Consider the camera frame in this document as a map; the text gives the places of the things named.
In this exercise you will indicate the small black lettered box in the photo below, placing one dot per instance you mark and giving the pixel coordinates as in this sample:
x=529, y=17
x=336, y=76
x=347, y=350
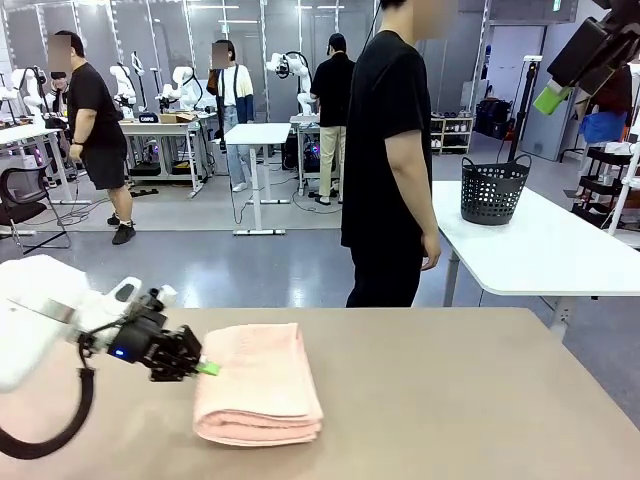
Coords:
x=148, y=119

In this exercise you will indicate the black office chair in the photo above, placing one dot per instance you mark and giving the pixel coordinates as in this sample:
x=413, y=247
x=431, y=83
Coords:
x=22, y=212

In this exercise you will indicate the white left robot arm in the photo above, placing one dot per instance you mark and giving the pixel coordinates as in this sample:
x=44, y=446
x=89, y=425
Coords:
x=30, y=320

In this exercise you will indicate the white lab robot arm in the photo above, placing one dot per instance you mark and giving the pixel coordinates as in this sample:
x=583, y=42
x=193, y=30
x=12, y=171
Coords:
x=302, y=100
x=22, y=80
x=122, y=82
x=182, y=80

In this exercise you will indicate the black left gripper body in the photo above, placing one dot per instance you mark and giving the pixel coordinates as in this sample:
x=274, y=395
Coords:
x=137, y=342

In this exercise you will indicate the person with black cap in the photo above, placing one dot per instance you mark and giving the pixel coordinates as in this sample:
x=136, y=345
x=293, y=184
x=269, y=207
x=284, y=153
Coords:
x=332, y=85

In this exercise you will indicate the person in cream blue sweater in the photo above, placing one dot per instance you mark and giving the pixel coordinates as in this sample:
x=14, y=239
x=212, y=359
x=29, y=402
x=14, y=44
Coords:
x=235, y=85

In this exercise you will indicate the blue bag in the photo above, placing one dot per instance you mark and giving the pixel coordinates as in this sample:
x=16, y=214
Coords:
x=605, y=130

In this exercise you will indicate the black perforated plastic basket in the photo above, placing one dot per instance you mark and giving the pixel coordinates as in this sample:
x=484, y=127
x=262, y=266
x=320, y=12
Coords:
x=492, y=200

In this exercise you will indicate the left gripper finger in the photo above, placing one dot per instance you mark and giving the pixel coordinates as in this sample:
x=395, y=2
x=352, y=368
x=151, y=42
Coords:
x=172, y=370
x=186, y=342

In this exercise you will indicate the open cardboard box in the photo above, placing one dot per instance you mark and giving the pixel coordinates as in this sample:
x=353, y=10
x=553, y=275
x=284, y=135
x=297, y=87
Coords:
x=177, y=118

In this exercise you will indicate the person's right forearm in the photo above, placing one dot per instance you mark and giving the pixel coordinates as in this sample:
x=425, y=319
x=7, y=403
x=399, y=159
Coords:
x=412, y=200

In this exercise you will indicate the white lab desk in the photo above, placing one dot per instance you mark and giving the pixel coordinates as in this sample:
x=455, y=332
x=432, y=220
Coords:
x=160, y=127
x=25, y=131
x=302, y=121

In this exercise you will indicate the black stand pole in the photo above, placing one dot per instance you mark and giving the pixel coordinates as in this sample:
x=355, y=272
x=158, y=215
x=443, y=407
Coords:
x=522, y=105

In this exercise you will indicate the black shelf trolley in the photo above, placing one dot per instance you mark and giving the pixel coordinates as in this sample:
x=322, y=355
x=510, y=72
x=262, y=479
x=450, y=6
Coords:
x=600, y=157

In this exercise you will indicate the black bags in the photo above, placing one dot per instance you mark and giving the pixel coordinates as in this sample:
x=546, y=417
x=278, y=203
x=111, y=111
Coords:
x=492, y=120

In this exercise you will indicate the person's right hand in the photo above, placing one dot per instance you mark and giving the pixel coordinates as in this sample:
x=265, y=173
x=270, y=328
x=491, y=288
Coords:
x=432, y=252

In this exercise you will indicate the white height-adjustable desk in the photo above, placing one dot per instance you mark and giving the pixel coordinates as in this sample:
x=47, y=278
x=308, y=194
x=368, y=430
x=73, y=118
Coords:
x=257, y=134

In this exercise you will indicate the white shoe rack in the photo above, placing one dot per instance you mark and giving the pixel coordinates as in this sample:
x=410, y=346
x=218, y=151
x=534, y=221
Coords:
x=452, y=131

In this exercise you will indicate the man in black shorts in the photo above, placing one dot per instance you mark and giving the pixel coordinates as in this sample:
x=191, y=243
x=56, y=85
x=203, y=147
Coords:
x=92, y=100

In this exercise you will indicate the large white table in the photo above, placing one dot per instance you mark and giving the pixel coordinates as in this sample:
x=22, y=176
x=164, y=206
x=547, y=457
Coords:
x=540, y=250

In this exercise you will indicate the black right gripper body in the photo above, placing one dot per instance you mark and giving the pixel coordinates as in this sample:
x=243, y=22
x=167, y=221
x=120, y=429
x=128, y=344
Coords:
x=627, y=30

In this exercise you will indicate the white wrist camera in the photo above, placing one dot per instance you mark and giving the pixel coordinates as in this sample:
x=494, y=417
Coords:
x=167, y=292

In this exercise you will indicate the person in black t-shirt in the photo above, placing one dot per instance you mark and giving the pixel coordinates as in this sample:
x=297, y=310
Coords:
x=385, y=125

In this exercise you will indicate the pink terry towel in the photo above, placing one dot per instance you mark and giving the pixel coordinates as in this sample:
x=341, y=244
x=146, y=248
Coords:
x=260, y=370

